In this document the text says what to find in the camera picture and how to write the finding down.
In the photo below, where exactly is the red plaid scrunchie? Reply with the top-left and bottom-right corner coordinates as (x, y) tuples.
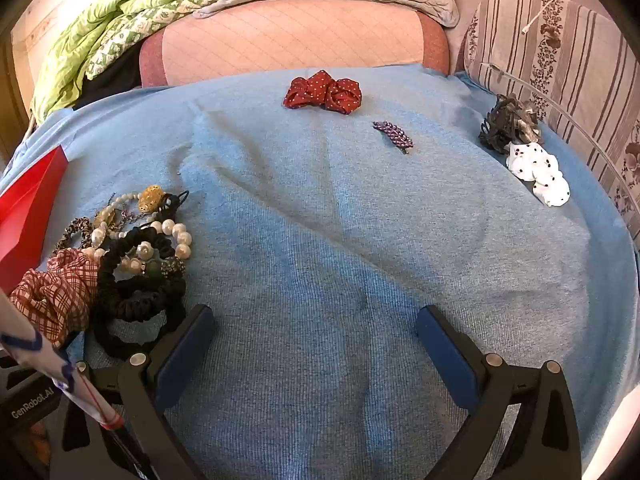
(9, 249), (101, 348)

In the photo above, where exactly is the thin black hair tie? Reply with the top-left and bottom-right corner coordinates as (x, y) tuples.
(97, 227), (176, 293)

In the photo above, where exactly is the red polka dot scrunchie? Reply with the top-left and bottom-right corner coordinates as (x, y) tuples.
(283, 71), (363, 115)

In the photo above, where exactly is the leopard print scrunchie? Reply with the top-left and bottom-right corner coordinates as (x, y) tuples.
(52, 216), (96, 253)

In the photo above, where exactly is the wooden cabinet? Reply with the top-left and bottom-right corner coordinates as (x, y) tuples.
(0, 25), (36, 171)

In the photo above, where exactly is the green quilt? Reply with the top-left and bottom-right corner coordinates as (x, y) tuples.
(30, 0), (253, 121)

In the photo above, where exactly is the red box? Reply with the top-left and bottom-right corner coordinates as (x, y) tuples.
(0, 145), (68, 293)

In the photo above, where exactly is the large pearl bracelet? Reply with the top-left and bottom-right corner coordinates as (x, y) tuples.
(90, 217), (193, 281)

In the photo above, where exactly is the dark claw hair clip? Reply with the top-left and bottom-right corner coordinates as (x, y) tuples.
(477, 94), (543, 155)

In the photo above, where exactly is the blue blanket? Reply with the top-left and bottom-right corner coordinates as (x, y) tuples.
(0, 65), (640, 480)

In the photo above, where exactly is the white blue patterned stick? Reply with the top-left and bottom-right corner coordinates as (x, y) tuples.
(0, 287), (156, 480)

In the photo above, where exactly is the striped floral pillow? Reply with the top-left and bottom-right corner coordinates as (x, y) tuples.
(462, 0), (640, 241)

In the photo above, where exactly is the purple rhinestone hair clip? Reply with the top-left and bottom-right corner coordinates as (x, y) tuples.
(372, 120), (415, 155)

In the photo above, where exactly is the white polka dot scrunchie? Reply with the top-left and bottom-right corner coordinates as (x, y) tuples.
(505, 141), (571, 208)

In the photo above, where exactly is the pink cushion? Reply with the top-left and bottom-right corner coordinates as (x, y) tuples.
(139, 10), (451, 88)

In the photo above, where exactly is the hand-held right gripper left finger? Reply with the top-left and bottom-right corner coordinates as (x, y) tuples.
(60, 304), (216, 480)

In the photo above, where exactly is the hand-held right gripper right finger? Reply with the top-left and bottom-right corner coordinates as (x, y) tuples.
(416, 305), (583, 480)

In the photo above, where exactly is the dark cloth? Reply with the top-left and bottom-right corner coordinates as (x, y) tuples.
(75, 45), (143, 111)

